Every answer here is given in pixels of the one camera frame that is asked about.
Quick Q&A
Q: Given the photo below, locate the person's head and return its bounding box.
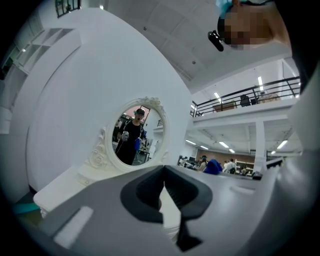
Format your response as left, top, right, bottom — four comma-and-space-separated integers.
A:
216, 0, 292, 51

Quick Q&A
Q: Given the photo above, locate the blue cloth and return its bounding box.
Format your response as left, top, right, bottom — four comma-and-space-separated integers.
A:
203, 158, 224, 175

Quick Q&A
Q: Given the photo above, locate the black head-worn camera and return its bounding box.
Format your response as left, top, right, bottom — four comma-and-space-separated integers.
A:
207, 29, 225, 53

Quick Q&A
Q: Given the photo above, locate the white square pillar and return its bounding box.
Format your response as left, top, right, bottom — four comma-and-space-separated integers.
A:
254, 120, 266, 172

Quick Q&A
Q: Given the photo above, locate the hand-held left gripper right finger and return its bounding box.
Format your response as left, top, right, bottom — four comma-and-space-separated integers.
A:
163, 164, 263, 256

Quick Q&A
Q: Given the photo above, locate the white cubby wall shelf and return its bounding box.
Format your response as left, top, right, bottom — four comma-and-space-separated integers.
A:
13, 26, 82, 75

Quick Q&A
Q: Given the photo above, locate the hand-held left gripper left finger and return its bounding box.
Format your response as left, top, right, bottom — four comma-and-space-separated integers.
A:
39, 164, 181, 256

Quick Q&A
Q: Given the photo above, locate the teal mat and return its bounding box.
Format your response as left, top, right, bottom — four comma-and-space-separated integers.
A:
12, 201, 41, 216

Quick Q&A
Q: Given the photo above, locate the white ornate oval vanity mirror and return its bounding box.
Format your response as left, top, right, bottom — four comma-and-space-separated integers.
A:
84, 96, 171, 176

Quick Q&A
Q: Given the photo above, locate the black metal balcony railing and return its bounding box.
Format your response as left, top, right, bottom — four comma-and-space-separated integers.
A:
189, 75, 302, 118

